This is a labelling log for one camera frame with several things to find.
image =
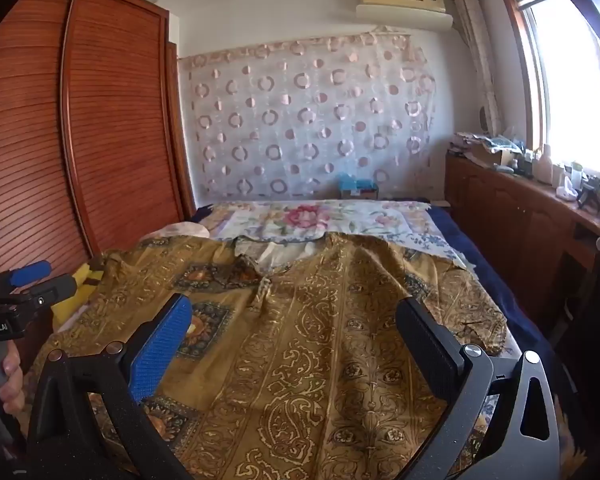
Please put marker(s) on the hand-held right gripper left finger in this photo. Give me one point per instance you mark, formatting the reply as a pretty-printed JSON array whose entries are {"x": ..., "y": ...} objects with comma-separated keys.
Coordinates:
[{"x": 162, "y": 345}]

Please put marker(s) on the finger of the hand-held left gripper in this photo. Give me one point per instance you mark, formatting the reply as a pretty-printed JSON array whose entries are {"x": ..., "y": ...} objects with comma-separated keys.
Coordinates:
[
  {"x": 55, "y": 289},
  {"x": 30, "y": 273}
]

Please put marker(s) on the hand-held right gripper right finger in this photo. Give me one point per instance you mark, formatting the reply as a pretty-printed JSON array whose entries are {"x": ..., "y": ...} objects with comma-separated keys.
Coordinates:
[{"x": 430, "y": 352}]

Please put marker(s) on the mustard patterned shirt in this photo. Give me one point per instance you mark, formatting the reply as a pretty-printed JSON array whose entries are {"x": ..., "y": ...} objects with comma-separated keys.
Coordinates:
[{"x": 305, "y": 360}]

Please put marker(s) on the person's left hand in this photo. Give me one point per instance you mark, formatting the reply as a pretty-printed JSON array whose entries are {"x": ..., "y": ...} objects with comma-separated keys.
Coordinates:
[{"x": 12, "y": 385}]

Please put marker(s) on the yellow cloth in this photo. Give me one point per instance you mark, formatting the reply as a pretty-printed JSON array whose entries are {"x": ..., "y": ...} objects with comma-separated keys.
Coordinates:
[{"x": 87, "y": 280}]

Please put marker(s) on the navy blue bed sheet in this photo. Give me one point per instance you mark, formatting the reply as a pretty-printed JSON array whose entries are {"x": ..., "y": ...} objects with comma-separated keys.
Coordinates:
[{"x": 500, "y": 280}]

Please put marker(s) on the blue floral white cloth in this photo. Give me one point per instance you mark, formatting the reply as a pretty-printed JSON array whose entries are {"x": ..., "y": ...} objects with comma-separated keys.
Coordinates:
[{"x": 430, "y": 246}]

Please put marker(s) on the pale pink cloth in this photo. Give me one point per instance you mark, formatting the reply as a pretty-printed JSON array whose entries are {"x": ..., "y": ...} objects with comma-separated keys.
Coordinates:
[{"x": 180, "y": 230}]

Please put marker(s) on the long wooden cabinet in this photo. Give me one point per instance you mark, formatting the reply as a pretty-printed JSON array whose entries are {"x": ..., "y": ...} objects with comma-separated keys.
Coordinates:
[{"x": 505, "y": 220}]

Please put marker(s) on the wooden slatted wardrobe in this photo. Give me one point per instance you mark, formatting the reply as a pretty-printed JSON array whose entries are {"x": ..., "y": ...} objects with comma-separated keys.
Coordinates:
[{"x": 105, "y": 135}]

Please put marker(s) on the black chair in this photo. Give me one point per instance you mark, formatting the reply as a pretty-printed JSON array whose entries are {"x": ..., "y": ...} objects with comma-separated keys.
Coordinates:
[{"x": 595, "y": 300}]

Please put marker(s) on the cardboard box with blue packets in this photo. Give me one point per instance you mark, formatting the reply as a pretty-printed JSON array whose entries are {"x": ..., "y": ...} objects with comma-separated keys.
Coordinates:
[{"x": 357, "y": 187}]

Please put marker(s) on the pink floral blanket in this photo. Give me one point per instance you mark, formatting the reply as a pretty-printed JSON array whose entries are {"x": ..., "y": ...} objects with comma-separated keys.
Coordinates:
[{"x": 300, "y": 217}]

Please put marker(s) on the pile of clutter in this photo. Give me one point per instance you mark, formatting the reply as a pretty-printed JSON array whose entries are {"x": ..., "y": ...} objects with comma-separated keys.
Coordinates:
[{"x": 485, "y": 145}]

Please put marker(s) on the pale pink bottle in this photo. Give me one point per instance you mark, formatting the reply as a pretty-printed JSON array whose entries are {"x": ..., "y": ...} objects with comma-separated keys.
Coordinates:
[{"x": 545, "y": 167}]

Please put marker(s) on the clear plastic bottle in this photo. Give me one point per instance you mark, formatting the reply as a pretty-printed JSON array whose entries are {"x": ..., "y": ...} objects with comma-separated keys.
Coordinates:
[{"x": 576, "y": 180}]

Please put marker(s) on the small black tripod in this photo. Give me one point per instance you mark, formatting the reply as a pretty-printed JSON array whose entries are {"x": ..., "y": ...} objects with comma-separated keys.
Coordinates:
[{"x": 597, "y": 197}]

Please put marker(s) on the dark oval object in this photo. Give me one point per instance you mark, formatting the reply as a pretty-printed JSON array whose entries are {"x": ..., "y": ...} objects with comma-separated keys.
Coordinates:
[{"x": 484, "y": 117}]

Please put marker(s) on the sheer circle-patterned curtain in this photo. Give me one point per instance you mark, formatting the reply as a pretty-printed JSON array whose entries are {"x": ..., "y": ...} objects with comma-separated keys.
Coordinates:
[{"x": 305, "y": 125}]

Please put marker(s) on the patterned window curtain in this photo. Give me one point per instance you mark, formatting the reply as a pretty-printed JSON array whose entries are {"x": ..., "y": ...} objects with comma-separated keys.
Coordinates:
[{"x": 477, "y": 60}]

